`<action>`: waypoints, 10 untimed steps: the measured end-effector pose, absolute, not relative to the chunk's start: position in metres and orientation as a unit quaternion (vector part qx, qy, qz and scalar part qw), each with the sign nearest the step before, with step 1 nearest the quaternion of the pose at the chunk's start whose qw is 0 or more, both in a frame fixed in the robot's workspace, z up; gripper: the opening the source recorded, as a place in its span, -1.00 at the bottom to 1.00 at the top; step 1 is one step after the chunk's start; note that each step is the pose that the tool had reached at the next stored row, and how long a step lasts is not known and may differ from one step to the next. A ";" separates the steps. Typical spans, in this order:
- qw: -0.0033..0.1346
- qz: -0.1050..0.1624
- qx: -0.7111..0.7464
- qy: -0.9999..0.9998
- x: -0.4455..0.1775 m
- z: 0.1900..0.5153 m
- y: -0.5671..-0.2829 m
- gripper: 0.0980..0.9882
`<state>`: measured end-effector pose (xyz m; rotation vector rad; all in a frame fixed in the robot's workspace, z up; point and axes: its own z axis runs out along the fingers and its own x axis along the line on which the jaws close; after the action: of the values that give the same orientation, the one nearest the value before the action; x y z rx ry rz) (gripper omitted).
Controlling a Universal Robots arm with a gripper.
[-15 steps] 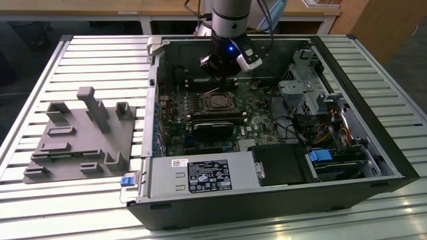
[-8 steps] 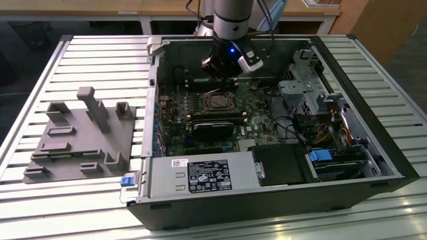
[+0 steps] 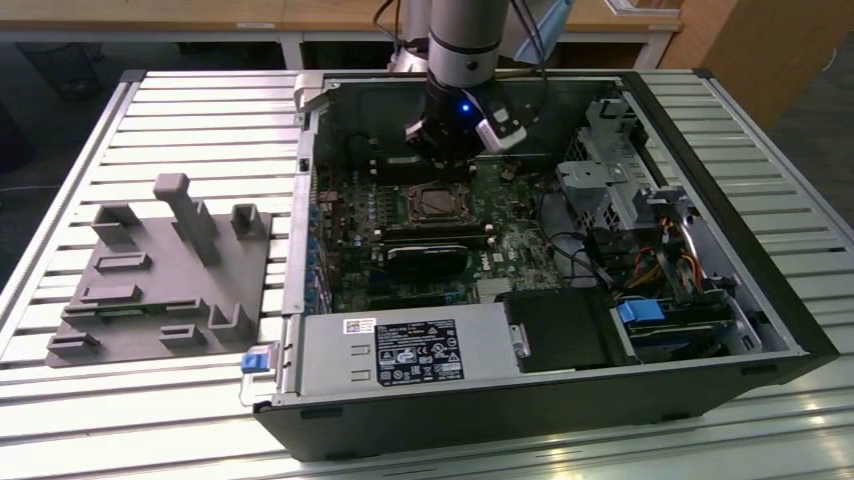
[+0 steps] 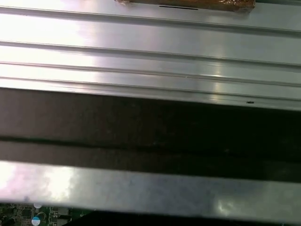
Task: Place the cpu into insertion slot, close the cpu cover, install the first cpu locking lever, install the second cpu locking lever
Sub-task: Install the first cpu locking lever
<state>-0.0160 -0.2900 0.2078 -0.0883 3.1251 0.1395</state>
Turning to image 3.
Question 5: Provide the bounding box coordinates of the silver metal disk bay cage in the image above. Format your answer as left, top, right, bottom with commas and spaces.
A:
553, 97, 670, 232

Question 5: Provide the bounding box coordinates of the black CPU socket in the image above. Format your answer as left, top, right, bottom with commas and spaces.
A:
398, 181, 479, 226

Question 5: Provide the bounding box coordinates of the green motherboard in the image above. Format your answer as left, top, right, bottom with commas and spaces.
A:
310, 158, 577, 314

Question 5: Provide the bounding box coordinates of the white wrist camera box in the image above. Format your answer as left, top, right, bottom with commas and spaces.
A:
474, 98, 530, 152

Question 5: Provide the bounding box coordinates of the silver CPU plate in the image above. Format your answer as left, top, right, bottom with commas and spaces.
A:
419, 189, 466, 215

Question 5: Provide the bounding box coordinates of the black plastic air shroud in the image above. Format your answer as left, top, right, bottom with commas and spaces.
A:
499, 288, 630, 374

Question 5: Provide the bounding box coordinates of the black graphics card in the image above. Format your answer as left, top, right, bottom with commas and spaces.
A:
382, 241, 470, 282

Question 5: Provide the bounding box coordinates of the small silver heatsink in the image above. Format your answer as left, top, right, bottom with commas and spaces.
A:
475, 278, 514, 302

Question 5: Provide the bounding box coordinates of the brown wooden cabinet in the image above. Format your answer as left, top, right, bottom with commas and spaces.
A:
658, 0, 854, 129

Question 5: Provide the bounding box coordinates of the wooden desk white frame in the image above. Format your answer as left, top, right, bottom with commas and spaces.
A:
0, 0, 683, 70

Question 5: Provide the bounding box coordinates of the grey plastic bay clip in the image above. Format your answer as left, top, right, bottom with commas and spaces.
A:
645, 186, 693, 214

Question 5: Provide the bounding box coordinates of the black RAM slot bank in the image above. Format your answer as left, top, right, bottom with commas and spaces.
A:
378, 154, 442, 184

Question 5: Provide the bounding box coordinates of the black wire bundle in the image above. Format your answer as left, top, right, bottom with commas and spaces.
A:
545, 230, 619, 292

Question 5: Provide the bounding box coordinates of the black open PC case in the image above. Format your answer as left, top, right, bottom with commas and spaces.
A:
250, 68, 842, 464

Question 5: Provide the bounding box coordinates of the black camera cable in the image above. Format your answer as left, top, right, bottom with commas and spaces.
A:
371, 0, 557, 129

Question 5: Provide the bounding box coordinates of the black power supply label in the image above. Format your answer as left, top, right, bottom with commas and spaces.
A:
374, 319, 464, 388

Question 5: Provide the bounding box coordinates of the grey power supply unit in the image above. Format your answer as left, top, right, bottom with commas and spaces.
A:
291, 301, 523, 402

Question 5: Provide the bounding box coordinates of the black waste bin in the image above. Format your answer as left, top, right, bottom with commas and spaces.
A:
16, 42, 107, 100

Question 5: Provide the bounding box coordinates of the grey parts rack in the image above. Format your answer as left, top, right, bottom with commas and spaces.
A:
43, 172, 276, 369

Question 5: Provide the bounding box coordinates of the coloured power wire bundle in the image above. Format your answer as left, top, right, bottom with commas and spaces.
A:
633, 247, 707, 297

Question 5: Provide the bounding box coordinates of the black RAM stick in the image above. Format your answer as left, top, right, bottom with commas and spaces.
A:
382, 233, 488, 247
382, 225, 486, 238

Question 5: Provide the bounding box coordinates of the blue disk carrier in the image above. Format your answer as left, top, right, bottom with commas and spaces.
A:
617, 297, 669, 327

